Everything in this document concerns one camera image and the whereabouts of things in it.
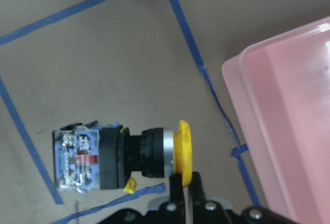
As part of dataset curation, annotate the brown paper mat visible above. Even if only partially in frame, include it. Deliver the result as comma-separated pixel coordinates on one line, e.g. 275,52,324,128
1,0,329,223

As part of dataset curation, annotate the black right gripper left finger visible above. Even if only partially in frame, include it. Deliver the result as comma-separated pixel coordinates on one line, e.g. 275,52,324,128
169,174,186,223

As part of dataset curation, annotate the pink plastic bin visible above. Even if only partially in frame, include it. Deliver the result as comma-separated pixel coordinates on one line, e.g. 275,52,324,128
221,18,329,223

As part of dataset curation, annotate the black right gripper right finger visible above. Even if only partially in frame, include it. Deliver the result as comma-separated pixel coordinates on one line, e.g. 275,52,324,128
188,171,206,223

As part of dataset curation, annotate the yellow push button switch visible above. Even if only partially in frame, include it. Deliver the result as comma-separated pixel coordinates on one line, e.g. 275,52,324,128
52,120,192,194

